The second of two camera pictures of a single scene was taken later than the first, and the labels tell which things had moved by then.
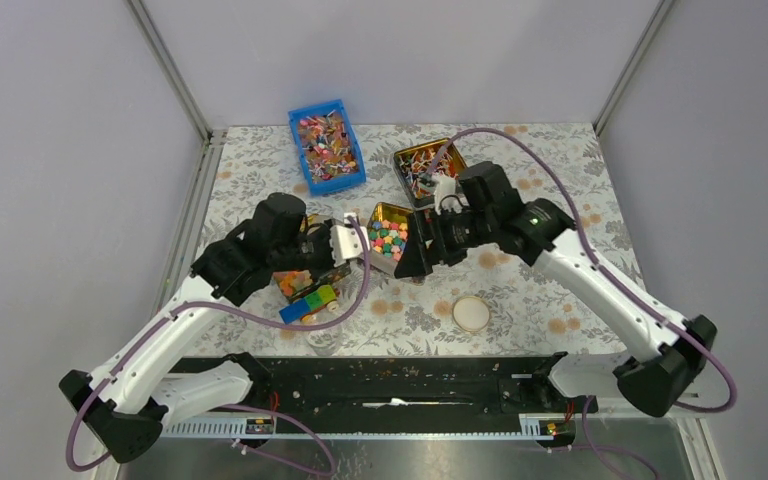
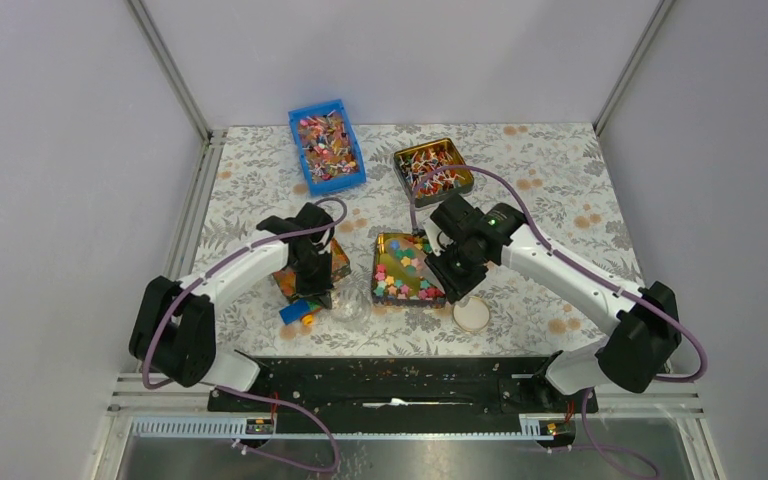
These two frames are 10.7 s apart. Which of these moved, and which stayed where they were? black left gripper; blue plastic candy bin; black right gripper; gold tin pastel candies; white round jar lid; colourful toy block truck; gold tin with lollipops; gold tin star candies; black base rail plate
Moved: black left gripper; black right gripper; gold tin star candies
Stayed: gold tin with lollipops; white round jar lid; black base rail plate; blue plastic candy bin; gold tin pastel candies; colourful toy block truck
